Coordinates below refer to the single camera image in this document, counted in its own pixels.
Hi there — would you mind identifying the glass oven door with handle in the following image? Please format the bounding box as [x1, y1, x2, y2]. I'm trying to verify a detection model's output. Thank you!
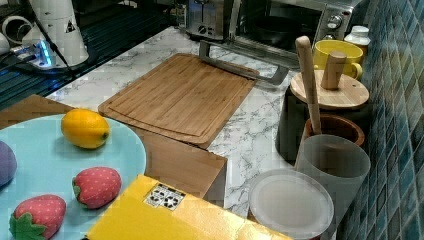
[198, 36, 299, 86]

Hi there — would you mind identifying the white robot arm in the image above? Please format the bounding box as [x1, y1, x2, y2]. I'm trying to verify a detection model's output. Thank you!
[2, 0, 89, 70]

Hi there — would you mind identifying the stainless steel toaster oven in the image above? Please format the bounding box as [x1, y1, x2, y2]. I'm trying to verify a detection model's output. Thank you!
[228, 0, 362, 69]

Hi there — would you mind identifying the bamboo cutting board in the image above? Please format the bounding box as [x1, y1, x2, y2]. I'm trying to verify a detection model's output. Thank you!
[98, 53, 255, 148]

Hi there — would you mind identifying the silver two-slot toaster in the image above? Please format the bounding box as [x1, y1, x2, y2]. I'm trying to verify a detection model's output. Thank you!
[186, 0, 234, 41]

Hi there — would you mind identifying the yellow cereal box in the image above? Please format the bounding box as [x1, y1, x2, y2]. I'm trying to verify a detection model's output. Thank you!
[86, 175, 292, 240]

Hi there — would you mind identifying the jar with white plastic lid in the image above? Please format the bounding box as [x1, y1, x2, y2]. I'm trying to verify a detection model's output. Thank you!
[248, 169, 334, 240]

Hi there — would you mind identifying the wooden pestle stick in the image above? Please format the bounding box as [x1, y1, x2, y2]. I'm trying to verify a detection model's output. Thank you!
[295, 36, 322, 135]

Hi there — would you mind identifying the brown ceramic cup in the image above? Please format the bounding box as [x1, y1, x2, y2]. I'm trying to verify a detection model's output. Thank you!
[320, 114, 365, 147]

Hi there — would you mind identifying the yellow lemon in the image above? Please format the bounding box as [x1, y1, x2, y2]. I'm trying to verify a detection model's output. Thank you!
[61, 109, 110, 149]

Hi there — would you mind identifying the yellow mug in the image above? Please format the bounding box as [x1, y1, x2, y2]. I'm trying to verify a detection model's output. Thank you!
[313, 40, 363, 80]

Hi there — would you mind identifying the black canister with wooden lid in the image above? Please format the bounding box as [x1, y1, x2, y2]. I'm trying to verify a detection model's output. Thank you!
[275, 50, 370, 166]

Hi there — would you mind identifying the frosted plastic cup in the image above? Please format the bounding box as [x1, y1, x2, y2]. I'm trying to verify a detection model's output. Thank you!
[295, 134, 371, 240]

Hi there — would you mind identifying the white-capped spice bottle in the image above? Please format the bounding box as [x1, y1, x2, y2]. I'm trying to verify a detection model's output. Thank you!
[344, 25, 371, 54]

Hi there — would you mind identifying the light blue plate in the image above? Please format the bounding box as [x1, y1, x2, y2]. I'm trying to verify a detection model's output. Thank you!
[0, 115, 146, 240]

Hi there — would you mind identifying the red toy strawberry with leaf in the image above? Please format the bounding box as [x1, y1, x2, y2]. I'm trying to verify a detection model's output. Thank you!
[9, 194, 66, 240]

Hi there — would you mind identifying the purple toy fruit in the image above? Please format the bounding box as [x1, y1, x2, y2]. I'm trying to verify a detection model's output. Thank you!
[0, 141, 17, 186]

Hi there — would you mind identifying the wooden box with black handle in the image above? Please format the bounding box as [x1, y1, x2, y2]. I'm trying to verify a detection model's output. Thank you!
[0, 95, 227, 206]

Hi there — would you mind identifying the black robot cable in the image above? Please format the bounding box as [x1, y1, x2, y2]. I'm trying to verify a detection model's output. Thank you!
[19, 0, 78, 79]

